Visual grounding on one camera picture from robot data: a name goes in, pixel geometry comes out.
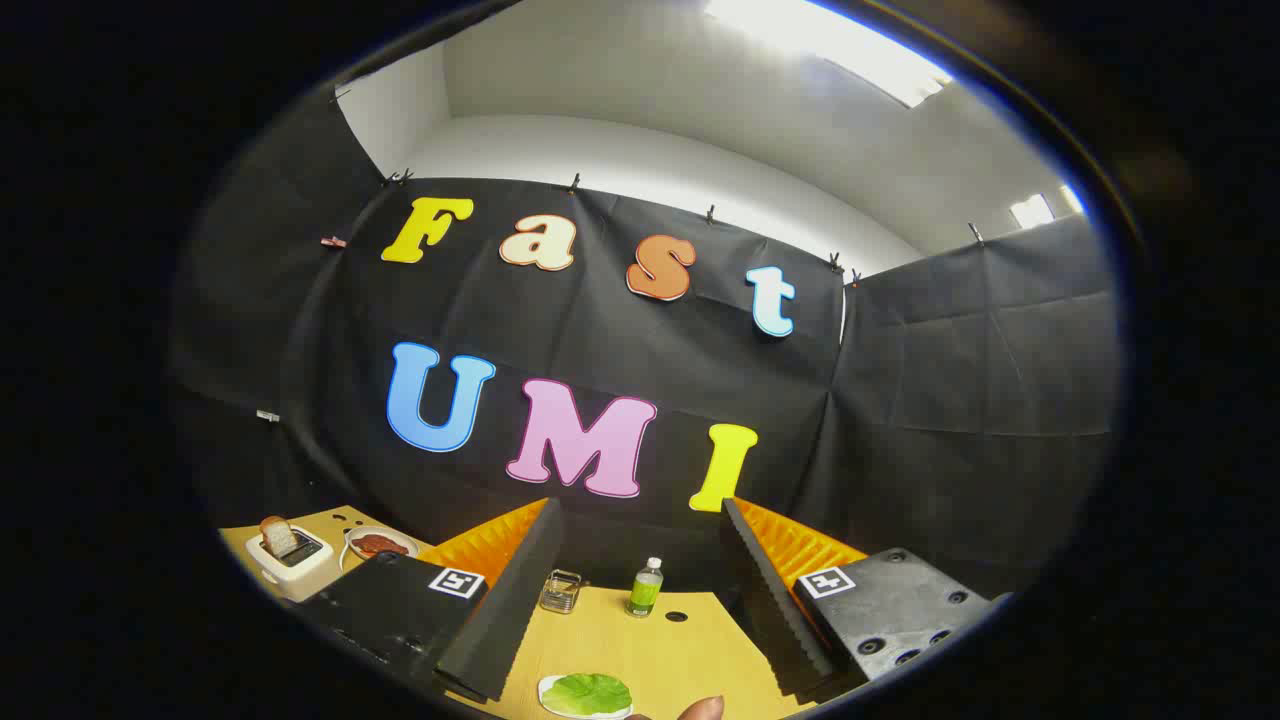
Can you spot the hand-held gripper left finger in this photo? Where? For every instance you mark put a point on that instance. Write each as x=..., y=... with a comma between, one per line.
x=510, y=610

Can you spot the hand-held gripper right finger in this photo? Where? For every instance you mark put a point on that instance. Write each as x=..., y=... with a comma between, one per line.
x=775, y=610

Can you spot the green lettuce leaf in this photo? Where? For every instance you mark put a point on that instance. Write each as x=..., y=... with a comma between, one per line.
x=588, y=694

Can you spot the toasted bread slice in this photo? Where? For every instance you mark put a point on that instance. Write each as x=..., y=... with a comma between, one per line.
x=278, y=538

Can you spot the white square plate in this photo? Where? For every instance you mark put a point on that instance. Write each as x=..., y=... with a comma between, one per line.
x=545, y=696

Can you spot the green label plastic bottle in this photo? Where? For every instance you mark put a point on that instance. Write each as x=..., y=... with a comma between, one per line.
x=645, y=592

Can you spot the brown meat steak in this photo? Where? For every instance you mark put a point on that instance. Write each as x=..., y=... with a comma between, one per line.
x=378, y=545

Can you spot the white round plate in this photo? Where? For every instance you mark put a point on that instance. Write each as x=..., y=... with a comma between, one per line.
x=352, y=549

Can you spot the white toaster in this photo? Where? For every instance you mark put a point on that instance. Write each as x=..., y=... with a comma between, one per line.
x=300, y=580

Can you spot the black backdrop cloth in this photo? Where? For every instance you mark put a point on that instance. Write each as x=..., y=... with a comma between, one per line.
x=600, y=320

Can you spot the small ceiling light panel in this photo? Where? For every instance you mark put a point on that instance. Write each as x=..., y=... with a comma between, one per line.
x=1032, y=211

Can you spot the large ceiling light panel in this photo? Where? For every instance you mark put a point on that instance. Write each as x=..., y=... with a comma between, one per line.
x=830, y=40

